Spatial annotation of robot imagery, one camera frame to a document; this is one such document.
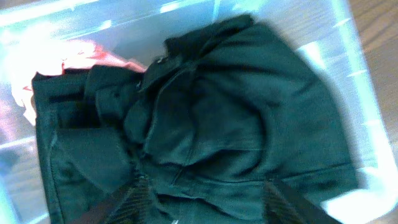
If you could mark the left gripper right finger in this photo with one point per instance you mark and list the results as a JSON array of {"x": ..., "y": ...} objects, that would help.
[{"x": 283, "y": 205}]

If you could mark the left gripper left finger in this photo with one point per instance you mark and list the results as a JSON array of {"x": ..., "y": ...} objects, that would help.
[{"x": 124, "y": 205}]

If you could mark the black garment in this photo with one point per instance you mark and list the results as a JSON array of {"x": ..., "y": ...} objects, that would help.
[{"x": 196, "y": 134}]

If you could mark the pink shirt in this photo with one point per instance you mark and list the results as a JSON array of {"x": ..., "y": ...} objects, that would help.
[{"x": 54, "y": 59}]

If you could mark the clear plastic storage bin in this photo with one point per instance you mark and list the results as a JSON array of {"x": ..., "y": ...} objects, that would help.
[{"x": 322, "y": 31}]

